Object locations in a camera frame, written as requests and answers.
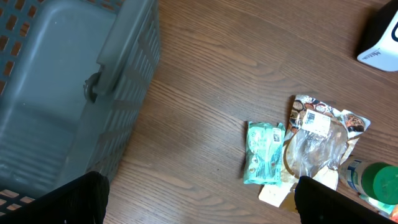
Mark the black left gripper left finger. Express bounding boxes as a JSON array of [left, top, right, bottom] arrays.
[[1, 171, 110, 223]]

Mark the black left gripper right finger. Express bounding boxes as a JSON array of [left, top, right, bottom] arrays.
[[294, 176, 394, 224]]

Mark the clear snack bag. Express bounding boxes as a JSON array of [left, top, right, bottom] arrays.
[[259, 95, 371, 212]]

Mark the green lid jar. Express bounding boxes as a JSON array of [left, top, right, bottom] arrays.
[[338, 156, 397, 205]]

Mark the teal snack packet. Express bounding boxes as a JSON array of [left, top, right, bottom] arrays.
[[243, 121, 285, 186]]

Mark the teal Kleenex tissue pack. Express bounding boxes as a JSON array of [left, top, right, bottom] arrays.
[[359, 194, 396, 218]]

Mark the orange Kleenex tissue pack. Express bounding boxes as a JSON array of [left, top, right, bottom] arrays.
[[389, 205, 398, 223]]

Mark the white barcode scanner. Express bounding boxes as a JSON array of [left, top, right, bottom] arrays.
[[356, 0, 397, 72]]

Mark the grey plastic basket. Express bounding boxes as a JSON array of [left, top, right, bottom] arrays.
[[1, 0, 160, 214]]

